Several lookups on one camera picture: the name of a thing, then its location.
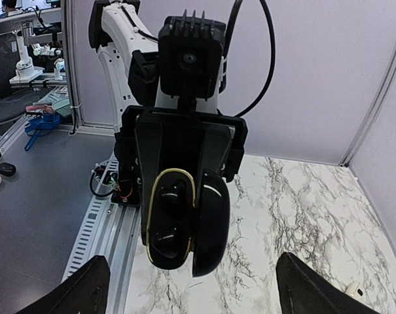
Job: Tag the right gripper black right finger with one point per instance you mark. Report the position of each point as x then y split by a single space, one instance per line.
302 290

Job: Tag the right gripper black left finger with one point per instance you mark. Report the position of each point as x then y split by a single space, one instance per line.
86 291

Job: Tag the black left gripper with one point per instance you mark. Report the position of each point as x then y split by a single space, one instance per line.
156 139

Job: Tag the black earbud charging case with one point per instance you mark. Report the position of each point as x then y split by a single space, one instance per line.
201 221

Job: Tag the black wireless earbud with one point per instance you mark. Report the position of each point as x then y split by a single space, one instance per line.
170 197

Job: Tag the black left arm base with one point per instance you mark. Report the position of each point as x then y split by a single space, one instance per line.
123 182

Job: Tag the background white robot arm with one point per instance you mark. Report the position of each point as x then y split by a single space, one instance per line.
25 70

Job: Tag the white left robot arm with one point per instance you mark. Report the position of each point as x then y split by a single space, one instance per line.
129 56

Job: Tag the beige earbud charging case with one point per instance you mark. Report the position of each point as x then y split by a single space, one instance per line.
355 290

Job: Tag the black case on floor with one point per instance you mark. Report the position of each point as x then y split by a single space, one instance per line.
7 169

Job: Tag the blue plastic tool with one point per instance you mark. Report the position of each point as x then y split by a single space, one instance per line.
40 125

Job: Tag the aluminium front frame rail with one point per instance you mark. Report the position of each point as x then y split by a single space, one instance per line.
110 230

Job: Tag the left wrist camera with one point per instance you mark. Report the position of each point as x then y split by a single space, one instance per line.
189 56

